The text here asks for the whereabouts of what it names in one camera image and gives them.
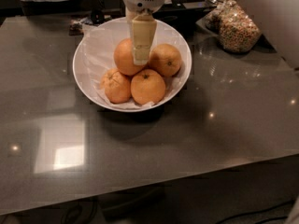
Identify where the white paper bowl liner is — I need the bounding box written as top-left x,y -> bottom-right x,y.
82,26 -> 181,110

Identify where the orange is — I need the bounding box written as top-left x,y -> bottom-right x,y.
131,69 -> 166,105
100,68 -> 131,104
114,38 -> 145,76
149,44 -> 182,77

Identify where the glass jar of cereal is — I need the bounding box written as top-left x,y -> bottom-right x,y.
217,0 -> 262,54

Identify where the white ceramic bowl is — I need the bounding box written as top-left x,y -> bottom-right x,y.
72,16 -> 192,113

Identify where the black floor cable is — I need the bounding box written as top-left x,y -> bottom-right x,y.
214,199 -> 297,224

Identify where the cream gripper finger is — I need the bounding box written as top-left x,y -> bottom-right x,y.
131,15 -> 157,65

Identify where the black device on table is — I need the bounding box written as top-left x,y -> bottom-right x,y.
91,1 -> 215,25

